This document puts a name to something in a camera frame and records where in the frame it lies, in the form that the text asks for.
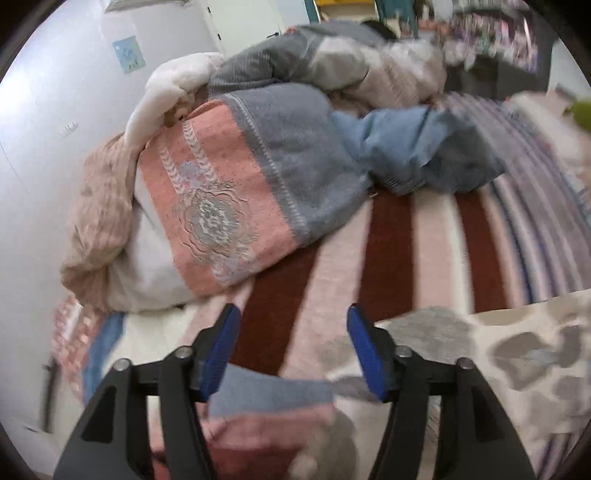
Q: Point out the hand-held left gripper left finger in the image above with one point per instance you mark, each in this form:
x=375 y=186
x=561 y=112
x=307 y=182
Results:
x=221 y=350

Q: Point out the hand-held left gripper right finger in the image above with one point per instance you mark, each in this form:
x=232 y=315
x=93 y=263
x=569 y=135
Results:
x=367 y=350

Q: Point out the white grey spotted pants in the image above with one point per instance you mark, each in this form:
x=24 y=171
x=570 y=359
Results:
x=521 y=350

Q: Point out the pink grey folded towel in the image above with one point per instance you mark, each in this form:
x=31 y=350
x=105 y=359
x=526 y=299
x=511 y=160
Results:
x=268 y=415

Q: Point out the striped bed sheet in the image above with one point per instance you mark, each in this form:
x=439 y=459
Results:
x=388 y=258

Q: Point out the white pillow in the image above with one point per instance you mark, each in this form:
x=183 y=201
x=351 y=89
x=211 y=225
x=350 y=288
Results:
x=147 y=258

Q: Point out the pink blue patterned cloth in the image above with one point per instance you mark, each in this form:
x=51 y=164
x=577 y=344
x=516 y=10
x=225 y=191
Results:
x=74 y=337

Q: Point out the pink and grey patterned towel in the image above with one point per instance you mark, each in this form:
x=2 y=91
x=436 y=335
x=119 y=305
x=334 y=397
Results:
x=221 y=194

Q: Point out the black stick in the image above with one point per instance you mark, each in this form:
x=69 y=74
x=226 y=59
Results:
x=48 y=397

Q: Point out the beige striped pillow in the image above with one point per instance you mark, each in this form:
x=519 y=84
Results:
x=97 y=217

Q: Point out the blue denim jeans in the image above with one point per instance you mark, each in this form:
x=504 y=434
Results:
x=401 y=147

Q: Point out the small brown plush toy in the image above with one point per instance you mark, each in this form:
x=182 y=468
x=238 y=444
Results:
x=178 y=114

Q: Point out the white fluffy blanket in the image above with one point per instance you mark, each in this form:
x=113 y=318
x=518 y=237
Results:
x=161 y=87

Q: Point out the grey patchwork quilt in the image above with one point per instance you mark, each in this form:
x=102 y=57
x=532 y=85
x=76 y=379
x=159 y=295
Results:
x=277 y=60

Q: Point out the green thing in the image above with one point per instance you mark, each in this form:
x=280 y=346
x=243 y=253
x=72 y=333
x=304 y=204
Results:
x=581 y=110

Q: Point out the white door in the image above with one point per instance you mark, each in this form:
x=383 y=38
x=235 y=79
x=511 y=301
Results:
x=244 y=23

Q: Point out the dark shelf with colourful things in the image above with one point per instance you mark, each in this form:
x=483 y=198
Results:
x=501 y=34

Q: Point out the white wall socket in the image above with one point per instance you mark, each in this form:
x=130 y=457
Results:
x=69 y=129

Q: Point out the light blue wall poster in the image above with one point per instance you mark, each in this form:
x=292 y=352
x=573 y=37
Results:
x=129 y=54

